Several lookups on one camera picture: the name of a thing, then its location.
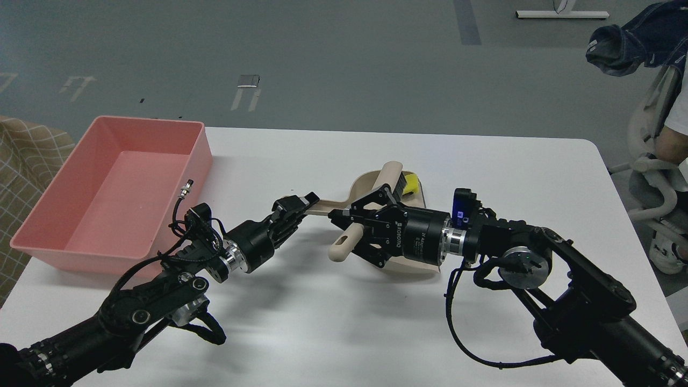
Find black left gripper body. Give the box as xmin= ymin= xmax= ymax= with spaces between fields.
xmin=224 ymin=212 xmax=302 ymax=274

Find silver floor plate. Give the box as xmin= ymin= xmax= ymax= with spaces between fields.
xmin=238 ymin=74 xmax=261 ymax=89

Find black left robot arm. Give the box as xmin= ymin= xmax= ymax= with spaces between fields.
xmin=2 ymin=192 xmax=319 ymax=386

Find white office chair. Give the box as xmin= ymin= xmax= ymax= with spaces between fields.
xmin=607 ymin=66 xmax=686 ymax=274

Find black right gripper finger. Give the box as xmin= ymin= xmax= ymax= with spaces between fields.
xmin=349 ymin=184 xmax=401 ymax=215
xmin=328 ymin=209 xmax=392 ymax=269

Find beige plastic dustpan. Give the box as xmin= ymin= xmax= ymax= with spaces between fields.
xmin=306 ymin=161 xmax=440 ymax=275

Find white desk base bar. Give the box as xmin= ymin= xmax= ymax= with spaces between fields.
xmin=514 ymin=10 xmax=610 ymax=20

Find pink plastic bin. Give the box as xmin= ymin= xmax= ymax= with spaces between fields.
xmin=10 ymin=117 xmax=213 ymax=275

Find beige hand brush black bristles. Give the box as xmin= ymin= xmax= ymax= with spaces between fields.
xmin=328 ymin=161 xmax=404 ymax=262

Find yellow sponge piece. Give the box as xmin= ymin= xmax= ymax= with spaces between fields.
xmin=403 ymin=173 xmax=421 ymax=196

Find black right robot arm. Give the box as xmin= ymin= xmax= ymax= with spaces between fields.
xmin=327 ymin=184 xmax=686 ymax=386

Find person forearm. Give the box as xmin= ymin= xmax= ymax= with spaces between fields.
xmin=654 ymin=126 xmax=687 ymax=165

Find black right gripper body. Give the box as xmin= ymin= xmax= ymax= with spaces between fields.
xmin=371 ymin=205 xmax=450 ymax=267

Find dark blue denim jacket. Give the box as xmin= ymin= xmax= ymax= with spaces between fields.
xmin=585 ymin=1 xmax=687 ymax=77

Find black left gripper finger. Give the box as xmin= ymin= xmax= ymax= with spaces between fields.
xmin=272 ymin=192 xmax=320 ymax=218

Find beige checkered cloth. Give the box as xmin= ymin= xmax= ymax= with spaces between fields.
xmin=1 ymin=116 xmax=75 ymax=304

